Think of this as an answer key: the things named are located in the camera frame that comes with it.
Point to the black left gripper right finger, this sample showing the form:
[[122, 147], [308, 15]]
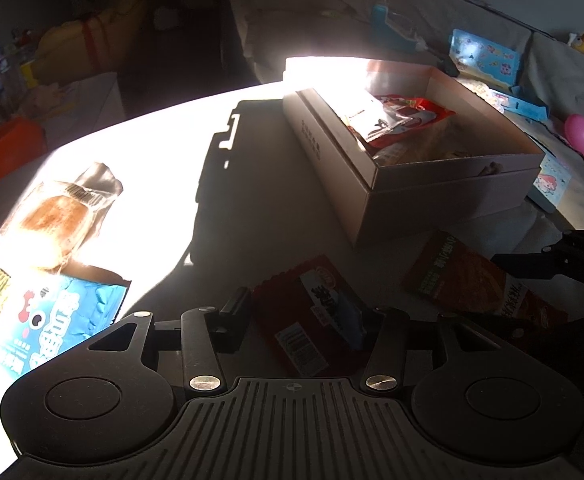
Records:
[[403, 352]]

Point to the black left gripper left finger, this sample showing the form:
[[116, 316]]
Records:
[[207, 331]]

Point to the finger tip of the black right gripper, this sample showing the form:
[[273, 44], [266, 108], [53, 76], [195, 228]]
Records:
[[565, 257]]

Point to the dark red tea snack packet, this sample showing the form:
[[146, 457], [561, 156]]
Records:
[[457, 279]]

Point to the red blue snack packet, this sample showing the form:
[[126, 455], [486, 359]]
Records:
[[313, 321]]

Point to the red white snack packet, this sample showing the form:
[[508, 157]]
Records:
[[392, 118]]

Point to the small sticker card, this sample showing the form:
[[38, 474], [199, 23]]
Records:
[[551, 184]]

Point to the pink egg toy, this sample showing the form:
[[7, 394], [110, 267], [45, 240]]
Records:
[[574, 132]]

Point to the pink cardboard storage box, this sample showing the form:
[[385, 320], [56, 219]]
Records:
[[477, 163]]

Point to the bread in clear packet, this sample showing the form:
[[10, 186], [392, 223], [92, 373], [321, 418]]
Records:
[[55, 218]]

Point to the blue fish snack bag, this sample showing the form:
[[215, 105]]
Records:
[[43, 315]]

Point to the white side table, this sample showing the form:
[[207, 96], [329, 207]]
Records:
[[84, 106]]

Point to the orange pumpkin bucket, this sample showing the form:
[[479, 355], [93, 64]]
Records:
[[21, 141]]

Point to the yellow armchair with red ribbon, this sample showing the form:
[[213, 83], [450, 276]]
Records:
[[80, 49]]

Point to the grey sofa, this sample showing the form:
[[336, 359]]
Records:
[[418, 31]]

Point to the blue toy case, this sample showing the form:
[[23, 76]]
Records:
[[394, 31]]

